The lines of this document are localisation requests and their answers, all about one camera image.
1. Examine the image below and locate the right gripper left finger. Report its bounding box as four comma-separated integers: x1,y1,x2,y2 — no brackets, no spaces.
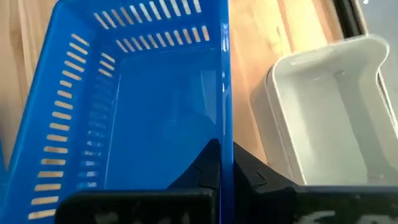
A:
55,138,223,224

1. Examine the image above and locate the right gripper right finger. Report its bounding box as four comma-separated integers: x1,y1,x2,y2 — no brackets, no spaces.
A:
233,141,398,224

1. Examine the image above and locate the grey plastic basket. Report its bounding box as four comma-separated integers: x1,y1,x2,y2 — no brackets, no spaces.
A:
250,33,398,187

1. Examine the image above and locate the black metal table frame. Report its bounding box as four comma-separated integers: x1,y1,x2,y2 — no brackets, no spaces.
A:
332,0,368,40

